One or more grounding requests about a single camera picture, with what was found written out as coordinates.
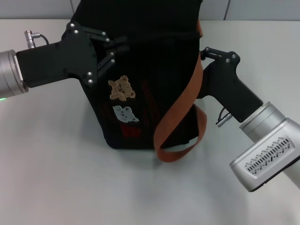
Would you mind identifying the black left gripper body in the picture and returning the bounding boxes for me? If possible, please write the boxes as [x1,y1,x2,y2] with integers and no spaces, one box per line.
[15,22,98,89]

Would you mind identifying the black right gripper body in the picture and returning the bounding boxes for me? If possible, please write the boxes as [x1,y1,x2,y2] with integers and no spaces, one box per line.
[197,50,263,123]

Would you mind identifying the black food bag brown straps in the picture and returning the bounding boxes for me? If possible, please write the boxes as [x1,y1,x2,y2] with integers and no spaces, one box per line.
[70,0,208,164]

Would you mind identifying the right gripper connector cable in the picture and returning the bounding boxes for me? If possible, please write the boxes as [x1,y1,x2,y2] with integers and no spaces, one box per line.
[215,108,233,128]

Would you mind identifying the gripper connector cable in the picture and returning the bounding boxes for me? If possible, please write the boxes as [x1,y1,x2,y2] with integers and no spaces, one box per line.
[215,108,233,128]
[25,30,50,49]

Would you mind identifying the left gripper connector cable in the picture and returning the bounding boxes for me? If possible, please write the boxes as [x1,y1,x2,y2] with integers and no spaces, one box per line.
[25,30,50,49]

